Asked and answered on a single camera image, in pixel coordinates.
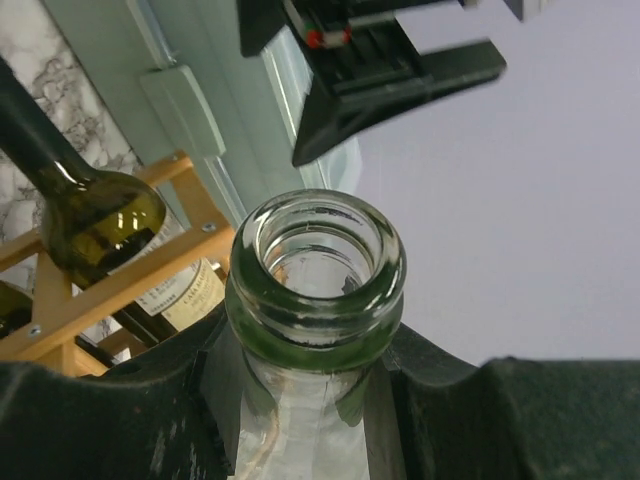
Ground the translucent green storage box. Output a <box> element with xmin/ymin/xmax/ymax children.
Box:
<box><xmin>46</xmin><ymin>0</ymin><xmax>362</xmax><ymax>224</ymax></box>

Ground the tall clear glass bottle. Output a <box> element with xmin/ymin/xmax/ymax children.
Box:
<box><xmin>225</xmin><ymin>190</ymin><xmax>406</xmax><ymax>479</ymax></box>

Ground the dark green wine bottle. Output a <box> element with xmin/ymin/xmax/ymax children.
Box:
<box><xmin>1</xmin><ymin>63</ymin><xmax>224</xmax><ymax>347</ymax></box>

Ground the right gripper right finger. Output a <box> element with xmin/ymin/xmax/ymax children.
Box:
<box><xmin>364</xmin><ymin>326</ymin><xmax>639</xmax><ymax>479</ymax></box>

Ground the wooden wine rack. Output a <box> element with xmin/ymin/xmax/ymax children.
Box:
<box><xmin>1</xmin><ymin>151</ymin><xmax>234</xmax><ymax>375</ymax></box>

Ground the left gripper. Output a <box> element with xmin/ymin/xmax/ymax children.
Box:
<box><xmin>238</xmin><ymin>1</ymin><xmax>507</xmax><ymax>168</ymax></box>

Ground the green wine bottle brown label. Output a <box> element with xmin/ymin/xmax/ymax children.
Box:
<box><xmin>0</xmin><ymin>280</ymin><xmax>33</xmax><ymax>339</ymax></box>

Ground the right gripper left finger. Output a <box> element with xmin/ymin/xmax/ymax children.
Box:
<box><xmin>1</xmin><ymin>304</ymin><xmax>241</xmax><ymax>479</ymax></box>

